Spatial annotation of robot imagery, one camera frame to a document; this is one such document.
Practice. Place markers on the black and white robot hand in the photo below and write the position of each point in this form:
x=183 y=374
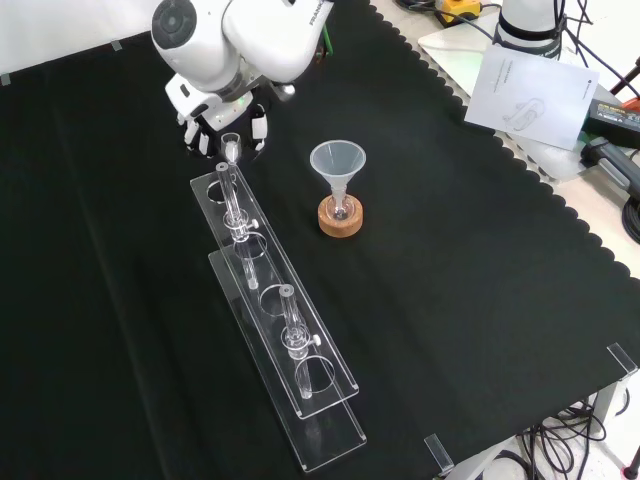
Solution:
x=220 y=115

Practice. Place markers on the clear glass weighing funnel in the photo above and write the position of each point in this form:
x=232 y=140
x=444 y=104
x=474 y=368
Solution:
x=231 y=149

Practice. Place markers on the translucent plastic funnel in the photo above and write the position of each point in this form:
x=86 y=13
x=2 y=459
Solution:
x=337 y=160

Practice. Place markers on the clear acrylic funnel stand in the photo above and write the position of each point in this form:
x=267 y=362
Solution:
x=280 y=320

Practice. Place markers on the grey tape piece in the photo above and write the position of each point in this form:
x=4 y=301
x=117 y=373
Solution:
x=5 y=79
x=116 y=45

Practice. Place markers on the round-bottom glass flask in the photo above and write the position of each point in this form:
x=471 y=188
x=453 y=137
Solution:
x=341 y=212

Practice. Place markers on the pale board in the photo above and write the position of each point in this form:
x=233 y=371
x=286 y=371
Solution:
x=450 y=50

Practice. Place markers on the yellow stop button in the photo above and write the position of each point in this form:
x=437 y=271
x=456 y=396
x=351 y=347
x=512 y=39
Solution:
x=457 y=7

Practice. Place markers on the black cloth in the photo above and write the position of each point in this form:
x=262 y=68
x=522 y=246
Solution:
x=450 y=260

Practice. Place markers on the white paper booklet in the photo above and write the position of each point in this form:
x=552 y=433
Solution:
x=530 y=90

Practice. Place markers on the black power adapter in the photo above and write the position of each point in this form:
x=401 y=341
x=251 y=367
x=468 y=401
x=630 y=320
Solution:
x=615 y=117

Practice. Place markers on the grey table leg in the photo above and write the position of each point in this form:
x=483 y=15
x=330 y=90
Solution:
x=607 y=400

